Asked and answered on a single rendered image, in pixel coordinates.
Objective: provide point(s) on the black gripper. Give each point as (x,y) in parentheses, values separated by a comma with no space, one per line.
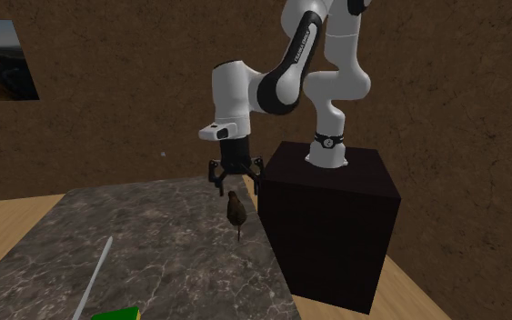
(234,154)

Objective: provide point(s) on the green and yellow box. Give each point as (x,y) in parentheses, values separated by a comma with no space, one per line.
(118,314)

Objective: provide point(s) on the dark robot stand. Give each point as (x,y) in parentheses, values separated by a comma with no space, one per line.
(326,221)

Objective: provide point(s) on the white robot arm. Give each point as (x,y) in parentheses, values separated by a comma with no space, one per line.
(233,93)

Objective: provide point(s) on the thin grey rod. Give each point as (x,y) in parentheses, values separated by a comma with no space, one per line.
(93,277)

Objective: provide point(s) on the brown pear-shaped object with stem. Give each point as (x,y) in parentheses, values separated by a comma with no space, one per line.
(236,210)

